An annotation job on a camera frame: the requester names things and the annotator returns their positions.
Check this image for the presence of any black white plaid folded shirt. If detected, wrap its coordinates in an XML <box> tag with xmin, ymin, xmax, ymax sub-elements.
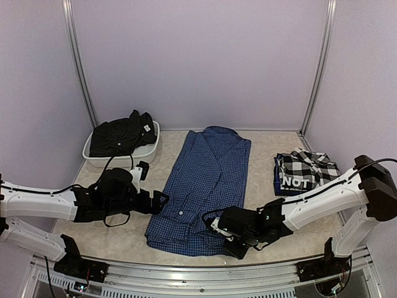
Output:
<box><xmin>273</xmin><ymin>148</ymin><xmax>341</xmax><ymax>196</ymax></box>

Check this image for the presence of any right aluminium frame post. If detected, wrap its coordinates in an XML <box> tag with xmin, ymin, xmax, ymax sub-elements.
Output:
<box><xmin>300</xmin><ymin>0</ymin><xmax>337</xmax><ymax>138</ymax></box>

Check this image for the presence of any aluminium frame post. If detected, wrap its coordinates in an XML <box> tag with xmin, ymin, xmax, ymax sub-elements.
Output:
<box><xmin>300</xmin><ymin>0</ymin><xmax>337</xmax><ymax>138</ymax></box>
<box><xmin>62</xmin><ymin>0</ymin><xmax>99</xmax><ymax>129</ymax></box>

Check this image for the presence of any black striped shirt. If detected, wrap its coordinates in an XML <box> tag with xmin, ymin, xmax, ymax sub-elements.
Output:
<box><xmin>89</xmin><ymin>110</ymin><xmax>157</xmax><ymax>158</ymax></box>

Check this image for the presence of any white plastic basket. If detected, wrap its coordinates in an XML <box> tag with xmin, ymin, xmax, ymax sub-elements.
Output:
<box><xmin>82</xmin><ymin>120</ymin><xmax>161</xmax><ymax>168</ymax></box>

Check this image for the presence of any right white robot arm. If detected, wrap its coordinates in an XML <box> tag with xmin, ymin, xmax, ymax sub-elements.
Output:
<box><xmin>218</xmin><ymin>155</ymin><xmax>396</xmax><ymax>276</ymax></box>

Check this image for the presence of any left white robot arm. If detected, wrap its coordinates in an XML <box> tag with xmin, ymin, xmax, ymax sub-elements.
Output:
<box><xmin>1</xmin><ymin>166</ymin><xmax>169</xmax><ymax>276</ymax></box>

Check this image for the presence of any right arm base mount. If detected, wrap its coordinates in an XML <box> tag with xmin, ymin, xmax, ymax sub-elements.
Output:
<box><xmin>296</xmin><ymin>253</ymin><xmax>351</xmax><ymax>282</ymax></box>

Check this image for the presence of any blue checked long sleeve shirt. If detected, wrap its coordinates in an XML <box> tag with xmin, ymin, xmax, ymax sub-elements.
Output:
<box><xmin>145</xmin><ymin>126</ymin><xmax>251</xmax><ymax>256</ymax></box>

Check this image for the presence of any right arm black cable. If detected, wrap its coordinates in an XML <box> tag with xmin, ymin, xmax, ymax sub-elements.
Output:
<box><xmin>353</xmin><ymin>157</ymin><xmax>397</xmax><ymax>170</ymax></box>

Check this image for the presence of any left aluminium frame post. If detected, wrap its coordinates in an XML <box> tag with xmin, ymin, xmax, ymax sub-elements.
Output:
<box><xmin>62</xmin><ymin>0</ymin><xmax>99</xmax><ymax>129</ymax></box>

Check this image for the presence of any front aluminium rail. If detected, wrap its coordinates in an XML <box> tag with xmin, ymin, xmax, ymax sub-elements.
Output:
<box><xmin>22</xmin><ymin>246</ymin><xmax>385</xmax><ymax>297</ymax></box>

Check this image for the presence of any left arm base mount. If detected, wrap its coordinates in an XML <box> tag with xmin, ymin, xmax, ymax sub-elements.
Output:
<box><xmin>54</xmin><ymin>253</ymin><xmax>109</xmax><ymax>283</ymax></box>

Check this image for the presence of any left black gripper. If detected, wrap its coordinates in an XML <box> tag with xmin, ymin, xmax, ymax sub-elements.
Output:
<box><xmin>105</xmin><ymin>189</ymin><xmax>169</xmax><ymax>217</ymax></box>

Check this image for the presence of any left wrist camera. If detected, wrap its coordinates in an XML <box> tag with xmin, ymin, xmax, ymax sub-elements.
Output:
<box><xmin>130</xmin><ymin>161</ymin><xmax>149</xmax><ymax>191</ymax></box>

